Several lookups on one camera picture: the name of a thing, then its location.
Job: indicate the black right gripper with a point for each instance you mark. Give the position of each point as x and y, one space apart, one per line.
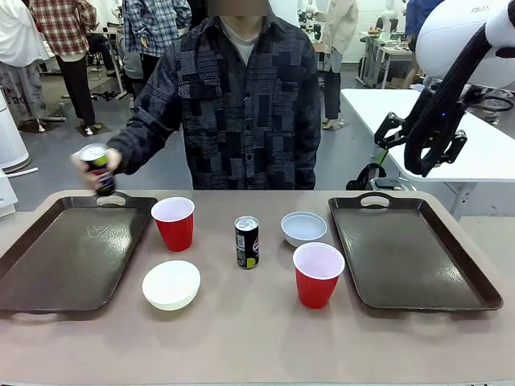
437 120

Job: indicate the black drink can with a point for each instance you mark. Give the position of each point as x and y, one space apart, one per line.
246 245
100 177

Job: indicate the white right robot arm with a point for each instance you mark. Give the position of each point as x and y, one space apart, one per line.
450 48

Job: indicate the person's right forearm patchwork sleeve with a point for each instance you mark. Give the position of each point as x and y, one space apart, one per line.
141 140

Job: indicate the person's right hand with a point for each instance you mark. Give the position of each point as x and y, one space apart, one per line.
114 161

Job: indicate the white side table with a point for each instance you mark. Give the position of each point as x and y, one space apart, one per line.
483 161

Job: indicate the black office chair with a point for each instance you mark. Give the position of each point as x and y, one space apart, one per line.
364 179

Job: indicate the background grey workbench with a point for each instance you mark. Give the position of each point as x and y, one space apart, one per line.
386 56

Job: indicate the bystander in blue top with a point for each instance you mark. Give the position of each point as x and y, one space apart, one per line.
414 20

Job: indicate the brown plastic serving tray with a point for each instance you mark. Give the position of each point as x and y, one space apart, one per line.
402 257
72 257

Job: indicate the bystander in beige coat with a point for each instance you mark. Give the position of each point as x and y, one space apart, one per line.
338 44

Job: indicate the light blue bowl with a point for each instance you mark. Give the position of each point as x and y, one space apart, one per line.
303 230

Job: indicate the person in patchwork shirt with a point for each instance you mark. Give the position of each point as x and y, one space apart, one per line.
249 120

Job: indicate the red plastic party cup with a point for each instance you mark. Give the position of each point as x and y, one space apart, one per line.
175 237
316 285

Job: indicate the white ceramic bowl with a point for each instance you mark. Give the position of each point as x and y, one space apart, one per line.
171 285

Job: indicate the bystander in blue plaid shirt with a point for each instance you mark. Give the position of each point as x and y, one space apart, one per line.
151 28

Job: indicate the bystander in red plaid shirt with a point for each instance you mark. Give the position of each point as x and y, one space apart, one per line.
70 48

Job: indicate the white tube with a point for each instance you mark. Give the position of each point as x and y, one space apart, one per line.
22 170

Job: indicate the white air purifier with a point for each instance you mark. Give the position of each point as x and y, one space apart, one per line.
12 140

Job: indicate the bystander in white top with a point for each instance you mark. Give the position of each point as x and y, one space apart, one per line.
18 48

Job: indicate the white box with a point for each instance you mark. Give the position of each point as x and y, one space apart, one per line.
6 195

